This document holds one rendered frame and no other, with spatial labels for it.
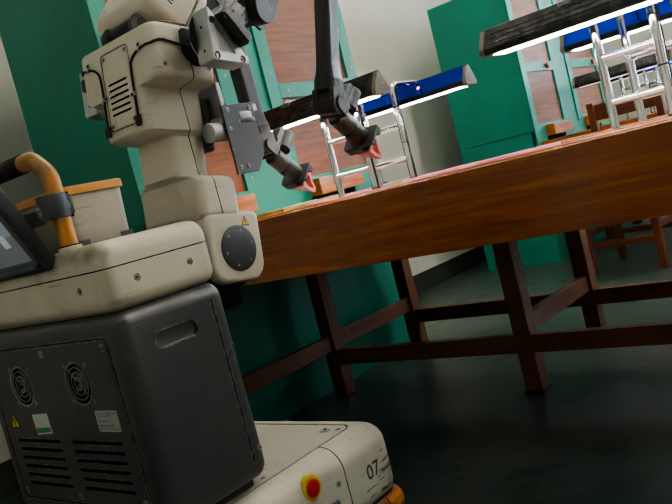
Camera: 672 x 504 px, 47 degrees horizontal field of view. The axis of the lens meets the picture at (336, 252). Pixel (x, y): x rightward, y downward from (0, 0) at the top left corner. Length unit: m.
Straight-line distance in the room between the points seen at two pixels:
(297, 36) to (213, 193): 1.77
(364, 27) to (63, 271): 4.03
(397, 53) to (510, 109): 0.93
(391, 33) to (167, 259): 4.22
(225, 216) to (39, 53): 1.41
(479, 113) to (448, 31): 0.57
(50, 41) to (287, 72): 0.95
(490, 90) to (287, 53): 2.09
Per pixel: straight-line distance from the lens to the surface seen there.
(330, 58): 2.02
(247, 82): 2.33
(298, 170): 2.39
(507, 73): 5.06
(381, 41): 5.35
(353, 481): 1.68
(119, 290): 1.35
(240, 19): 1.71
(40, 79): 2.99
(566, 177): 1.75
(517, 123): 5.05
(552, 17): 2.08
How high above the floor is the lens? 0.80
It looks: 5 degrees down
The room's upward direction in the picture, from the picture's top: 14 degrees counter-clockwise
